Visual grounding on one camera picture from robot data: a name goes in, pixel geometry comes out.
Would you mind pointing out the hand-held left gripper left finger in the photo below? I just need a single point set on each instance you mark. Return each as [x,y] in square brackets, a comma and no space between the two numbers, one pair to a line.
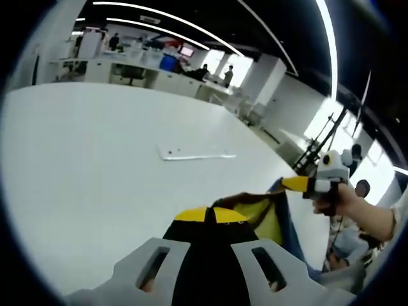
[191,261]

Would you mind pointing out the yellow blue grey garment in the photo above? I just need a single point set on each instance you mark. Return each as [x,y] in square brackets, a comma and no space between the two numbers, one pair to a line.
[255,216]

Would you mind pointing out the white square pillar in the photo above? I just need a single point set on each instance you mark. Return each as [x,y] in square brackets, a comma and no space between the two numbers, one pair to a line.
[54,38]

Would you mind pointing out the black office chair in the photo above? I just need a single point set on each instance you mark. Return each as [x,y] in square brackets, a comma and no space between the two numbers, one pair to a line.
[129,72]

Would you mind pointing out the black metal stand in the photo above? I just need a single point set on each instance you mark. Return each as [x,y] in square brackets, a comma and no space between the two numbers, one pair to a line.
[307,156]

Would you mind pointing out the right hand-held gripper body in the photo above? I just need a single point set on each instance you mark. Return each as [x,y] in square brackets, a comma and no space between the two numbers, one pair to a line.
[334,169]

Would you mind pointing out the blue bin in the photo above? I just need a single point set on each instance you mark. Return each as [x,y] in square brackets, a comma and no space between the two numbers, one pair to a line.
[168,63]

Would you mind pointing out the long ceiling light strip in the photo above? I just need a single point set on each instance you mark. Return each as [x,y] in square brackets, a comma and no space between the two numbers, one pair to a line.
[172,18]
[159,28]

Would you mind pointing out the white counter row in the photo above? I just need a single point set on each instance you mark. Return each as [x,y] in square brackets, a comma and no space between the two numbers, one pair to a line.
[102,71]

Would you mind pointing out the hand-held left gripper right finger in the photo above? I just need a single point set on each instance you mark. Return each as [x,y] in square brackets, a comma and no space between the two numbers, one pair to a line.
[229,264]

